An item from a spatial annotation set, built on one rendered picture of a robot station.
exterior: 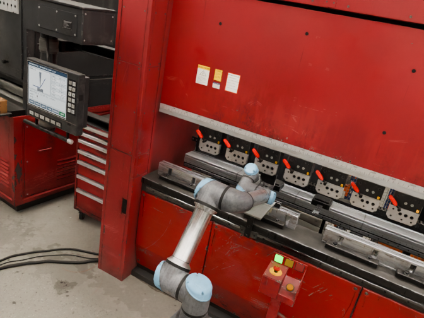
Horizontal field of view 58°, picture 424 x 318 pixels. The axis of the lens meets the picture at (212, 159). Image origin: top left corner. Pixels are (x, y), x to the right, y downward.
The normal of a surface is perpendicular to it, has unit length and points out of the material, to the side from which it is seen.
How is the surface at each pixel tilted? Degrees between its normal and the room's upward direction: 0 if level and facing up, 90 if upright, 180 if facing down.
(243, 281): 90
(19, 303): 0
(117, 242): 90
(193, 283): 7
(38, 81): 90
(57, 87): 90
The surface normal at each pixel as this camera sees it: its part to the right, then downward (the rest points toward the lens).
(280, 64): -0.47, 0.25
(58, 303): 0.18, -0.91
